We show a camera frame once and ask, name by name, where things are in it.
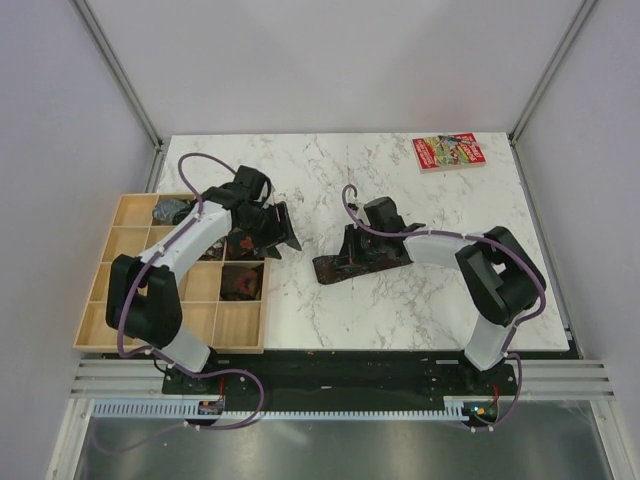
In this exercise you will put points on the red brown rolled tie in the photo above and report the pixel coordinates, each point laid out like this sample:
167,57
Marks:
241,283

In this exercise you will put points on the grey rolled tie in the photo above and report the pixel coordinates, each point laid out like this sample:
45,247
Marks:
171,211

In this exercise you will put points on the brown floral necktie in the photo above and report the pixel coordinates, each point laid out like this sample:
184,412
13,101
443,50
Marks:
332,269

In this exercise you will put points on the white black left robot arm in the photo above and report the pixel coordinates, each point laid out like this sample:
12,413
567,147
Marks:
143,301

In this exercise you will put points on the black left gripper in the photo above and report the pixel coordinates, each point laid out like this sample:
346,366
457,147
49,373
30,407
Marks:
277,234

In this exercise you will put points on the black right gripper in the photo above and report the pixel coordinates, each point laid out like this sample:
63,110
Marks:
350,240

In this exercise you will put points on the red paperback book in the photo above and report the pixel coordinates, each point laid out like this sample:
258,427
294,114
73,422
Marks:
443,152

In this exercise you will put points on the aluminium frame rail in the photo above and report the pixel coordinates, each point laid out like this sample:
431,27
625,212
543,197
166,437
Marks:
543,380

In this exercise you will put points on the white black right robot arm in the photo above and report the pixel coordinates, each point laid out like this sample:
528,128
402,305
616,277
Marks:
506,287

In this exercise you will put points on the beige patterned rolled tie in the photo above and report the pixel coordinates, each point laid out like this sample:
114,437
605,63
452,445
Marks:
215,252

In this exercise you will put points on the black red flower rolled tie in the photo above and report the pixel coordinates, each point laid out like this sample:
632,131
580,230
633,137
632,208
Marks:
240,247

